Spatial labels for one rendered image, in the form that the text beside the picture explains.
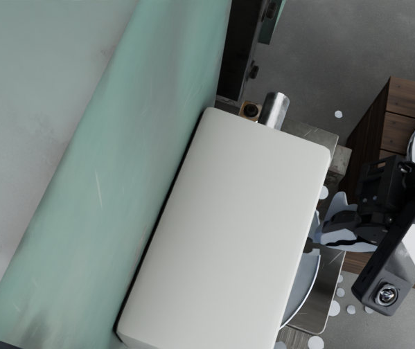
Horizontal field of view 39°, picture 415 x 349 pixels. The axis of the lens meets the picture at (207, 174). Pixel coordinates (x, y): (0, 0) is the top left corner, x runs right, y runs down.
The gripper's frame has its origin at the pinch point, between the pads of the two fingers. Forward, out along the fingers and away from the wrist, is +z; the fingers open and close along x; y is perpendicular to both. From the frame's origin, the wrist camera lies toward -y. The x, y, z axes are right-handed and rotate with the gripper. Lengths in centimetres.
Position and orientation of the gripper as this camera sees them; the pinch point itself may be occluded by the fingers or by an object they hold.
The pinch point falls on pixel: (323, 242)
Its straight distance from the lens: 74.0
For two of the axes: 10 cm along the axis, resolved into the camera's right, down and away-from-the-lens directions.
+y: 3.0, -8.8, 3.6
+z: -4.6, 1.9, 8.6
